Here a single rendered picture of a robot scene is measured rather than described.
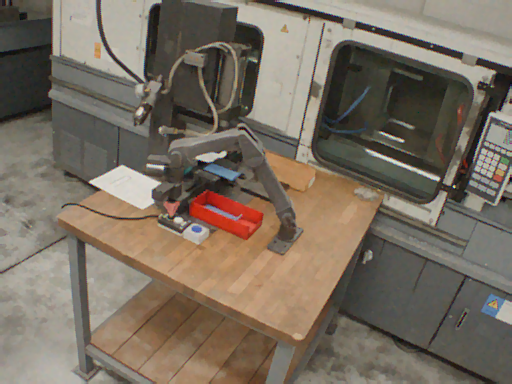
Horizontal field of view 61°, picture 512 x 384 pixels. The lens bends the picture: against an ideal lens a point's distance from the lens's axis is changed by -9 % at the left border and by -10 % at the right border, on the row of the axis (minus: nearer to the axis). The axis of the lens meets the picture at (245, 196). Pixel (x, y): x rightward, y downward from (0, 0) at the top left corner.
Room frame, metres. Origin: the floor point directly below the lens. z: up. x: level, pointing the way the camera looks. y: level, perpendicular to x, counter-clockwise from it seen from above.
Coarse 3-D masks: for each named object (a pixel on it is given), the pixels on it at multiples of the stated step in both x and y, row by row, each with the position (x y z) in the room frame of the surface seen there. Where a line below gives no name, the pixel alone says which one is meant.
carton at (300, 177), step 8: (272, 160) 2.04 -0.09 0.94; (280, 160) 2.02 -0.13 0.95; (288, 160) 2.01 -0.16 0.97; (272, 168) 1.91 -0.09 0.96; (280, 168) 2.02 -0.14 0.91; (288, 168) 2.00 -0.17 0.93; (296, 168) 1.99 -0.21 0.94; (304, 168) 1.98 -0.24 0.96; (312, 168) 1.96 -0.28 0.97; (280, 176) 1.90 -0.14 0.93; (288, 176) 1.88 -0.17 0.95; (296, 176) 1.87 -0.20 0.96; (304, 176) 1.97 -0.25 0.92; (312, 176) 1.96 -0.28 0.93; (296, 184) 1.86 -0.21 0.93; (304, 184) 1.85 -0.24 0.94; (304, 192) 1.85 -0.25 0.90
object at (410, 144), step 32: (352, 64) 2.17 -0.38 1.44; (384, 64) 2.10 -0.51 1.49; (352, 96) 2.15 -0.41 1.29; (384, 96) 2.09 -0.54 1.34; (416, 96) 2.02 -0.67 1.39; (448, 96) 1.97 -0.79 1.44; (320, 128) 2.20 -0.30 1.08; (352, 128) 2.13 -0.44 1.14; (384, 128) 2.07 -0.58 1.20; (416, 128) 2.01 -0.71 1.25; (448, 128) 1.95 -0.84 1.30; (352, 160) 2.12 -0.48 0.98; (384, 160) 2.05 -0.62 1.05; (416, 160) 1.99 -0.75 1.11; (416, 192) 1.96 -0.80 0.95
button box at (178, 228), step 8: (88, 208) 1.41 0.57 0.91; (112, 216) 1.39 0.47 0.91; (144, 216) 1.43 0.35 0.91; (152, 216) 1.44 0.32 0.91; (160, 216) 1.42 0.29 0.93; (176, 216) 1.44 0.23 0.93; (160, 224) 1.40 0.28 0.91; (168, 224) 1.38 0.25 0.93; (176, 224) 1.39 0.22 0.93; (184, 224) 1.40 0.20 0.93; (176, 232) 1.37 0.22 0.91
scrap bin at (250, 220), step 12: (204, 192) 1.59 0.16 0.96; (192, 204) 1.50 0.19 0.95; (204, 204) 1.60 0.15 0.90; (216, 204) 1.59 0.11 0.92; (228, 204) 1.58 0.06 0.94; (240, 204) 1.56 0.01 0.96; (204, 216) 1.48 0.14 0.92; (216, 216) 1.46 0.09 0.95; (240, 216) 1.55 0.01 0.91; (252, 216) 1.54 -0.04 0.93; (228, 228) 1.44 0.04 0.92; (240, 228) 1.43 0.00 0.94; (252, 228) 1.45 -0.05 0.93
